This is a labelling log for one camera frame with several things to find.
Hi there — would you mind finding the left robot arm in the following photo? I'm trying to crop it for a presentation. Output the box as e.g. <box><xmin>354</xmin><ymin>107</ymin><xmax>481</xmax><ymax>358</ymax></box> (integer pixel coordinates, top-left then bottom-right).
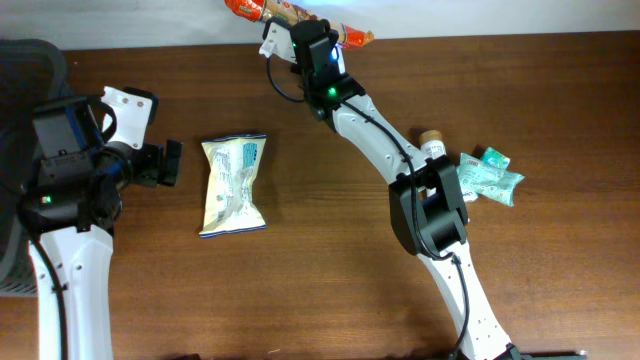
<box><xmin>15</xmin><ymin>87</ymin><xmax>183</xmax><ymax>359</ymax></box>

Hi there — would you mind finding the black camera cable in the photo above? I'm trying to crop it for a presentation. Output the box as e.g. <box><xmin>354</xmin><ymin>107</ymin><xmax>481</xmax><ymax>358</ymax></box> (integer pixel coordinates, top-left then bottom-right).
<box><xmin>264</xmin><ymin>54</ymin><xmax>471</xmax><ymax>360</ymax></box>
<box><xmin>0</xmin><ymin>89</ymin><xmax>117</xmax><ymax>360</ymax></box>

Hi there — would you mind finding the white chips bag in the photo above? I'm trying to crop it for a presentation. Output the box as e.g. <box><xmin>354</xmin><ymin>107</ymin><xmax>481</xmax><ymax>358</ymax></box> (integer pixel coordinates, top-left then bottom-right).
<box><xmin>199</xmin><ymin>134</ymin><xmax>267</xmax><ymax>239</ymax></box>

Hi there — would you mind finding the teal tissue pack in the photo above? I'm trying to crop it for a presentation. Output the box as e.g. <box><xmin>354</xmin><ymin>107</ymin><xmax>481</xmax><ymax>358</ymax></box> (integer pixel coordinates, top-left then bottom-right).
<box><xmin>462</xmin><ymin>190</ymin><xmax>479</xmax><ymax>203</ymax></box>
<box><xmin>481</xmin><ymin>147</ymin><xmax>511</xmax><ymax>170</ymax></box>

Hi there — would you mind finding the black left camera cable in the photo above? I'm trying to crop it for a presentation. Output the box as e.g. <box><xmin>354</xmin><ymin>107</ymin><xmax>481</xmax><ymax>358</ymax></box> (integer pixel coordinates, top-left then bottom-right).
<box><xmin>0</xmin><ymin>89</ymin><xmax>117</xmax><ymax>360</ymax></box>

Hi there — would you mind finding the white cream tube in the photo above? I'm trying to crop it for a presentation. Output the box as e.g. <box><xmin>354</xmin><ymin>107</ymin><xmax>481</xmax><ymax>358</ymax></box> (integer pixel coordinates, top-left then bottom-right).
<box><xmin>418</xmin><ymin>129</ymin><xmax>447</xmax><ymax>199</ymax></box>

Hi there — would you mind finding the black right camera cable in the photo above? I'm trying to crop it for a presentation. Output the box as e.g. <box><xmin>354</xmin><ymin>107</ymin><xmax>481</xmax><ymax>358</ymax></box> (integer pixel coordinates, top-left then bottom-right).
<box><xmin>264</xmin><ymin>54</ymin><xmax>471</xmax><ymax>360</ymax></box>

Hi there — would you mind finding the San Remo spaghetti packet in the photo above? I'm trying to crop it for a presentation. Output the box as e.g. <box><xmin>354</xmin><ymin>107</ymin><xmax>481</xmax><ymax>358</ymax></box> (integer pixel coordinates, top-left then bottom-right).
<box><xmin>225</xmin><ymin>0</ymin><xmax>375</xmax><ymax>48</ymax></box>

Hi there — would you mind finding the teal wet wipes packet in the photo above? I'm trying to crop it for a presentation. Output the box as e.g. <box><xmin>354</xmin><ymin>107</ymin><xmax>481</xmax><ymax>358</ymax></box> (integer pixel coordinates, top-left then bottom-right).
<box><xmin>456</xmin><ymin>153</ymin><xmax>525</xmax><ymax>207</ymax></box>

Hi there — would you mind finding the grey plastic basket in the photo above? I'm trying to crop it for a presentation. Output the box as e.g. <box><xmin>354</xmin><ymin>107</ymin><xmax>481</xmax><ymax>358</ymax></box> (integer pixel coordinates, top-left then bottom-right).
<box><xmin>1</xmin><ymin>40</ymin><xmax>66</xmax><ymax>297</ymax></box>

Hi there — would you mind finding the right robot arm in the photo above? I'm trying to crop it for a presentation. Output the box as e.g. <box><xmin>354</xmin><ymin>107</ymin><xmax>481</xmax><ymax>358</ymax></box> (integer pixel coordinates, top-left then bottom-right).
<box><xmin>290</xmin><ymin>20</ymin><xmax>522</xmax><ymax>359</ymax></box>

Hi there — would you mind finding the white barcode scanner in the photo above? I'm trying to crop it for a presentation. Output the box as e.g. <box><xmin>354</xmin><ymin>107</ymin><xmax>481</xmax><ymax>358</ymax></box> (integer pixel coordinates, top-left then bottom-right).
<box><xmin>330</xmin><ymin>46</ymin><xmax>346</xmax><ymax>74</ymax></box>

